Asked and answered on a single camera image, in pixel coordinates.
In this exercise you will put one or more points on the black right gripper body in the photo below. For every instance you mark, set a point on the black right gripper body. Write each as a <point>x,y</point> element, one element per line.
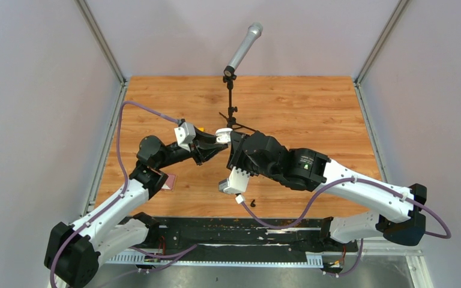
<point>240,160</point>

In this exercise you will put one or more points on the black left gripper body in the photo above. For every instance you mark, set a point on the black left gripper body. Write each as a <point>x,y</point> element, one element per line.
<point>196,152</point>

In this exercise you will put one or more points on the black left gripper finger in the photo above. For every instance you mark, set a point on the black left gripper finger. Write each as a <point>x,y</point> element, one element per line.
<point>211,151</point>
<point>206,139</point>

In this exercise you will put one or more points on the white earbud charging case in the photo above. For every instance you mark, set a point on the white earbud charging case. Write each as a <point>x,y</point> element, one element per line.
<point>223,135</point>

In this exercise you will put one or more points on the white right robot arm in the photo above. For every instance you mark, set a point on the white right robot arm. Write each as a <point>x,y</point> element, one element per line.
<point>394,211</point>

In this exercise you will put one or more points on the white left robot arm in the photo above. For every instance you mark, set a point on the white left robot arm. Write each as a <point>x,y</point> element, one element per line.
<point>75,251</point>

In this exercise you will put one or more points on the black tripod mic stand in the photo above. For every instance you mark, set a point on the black tripod mic stand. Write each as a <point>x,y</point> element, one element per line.
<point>231,121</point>

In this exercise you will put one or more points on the small pink card packet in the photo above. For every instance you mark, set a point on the small pink card packet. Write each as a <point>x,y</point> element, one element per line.
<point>170,182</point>

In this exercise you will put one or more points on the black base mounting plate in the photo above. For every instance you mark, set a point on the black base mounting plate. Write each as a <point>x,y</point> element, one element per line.
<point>241,240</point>

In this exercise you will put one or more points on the silver microphone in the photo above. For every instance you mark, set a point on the silver microphone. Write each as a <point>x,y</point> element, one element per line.
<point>253,33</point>

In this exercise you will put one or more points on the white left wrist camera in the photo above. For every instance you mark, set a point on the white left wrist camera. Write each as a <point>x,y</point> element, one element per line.
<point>185,135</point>

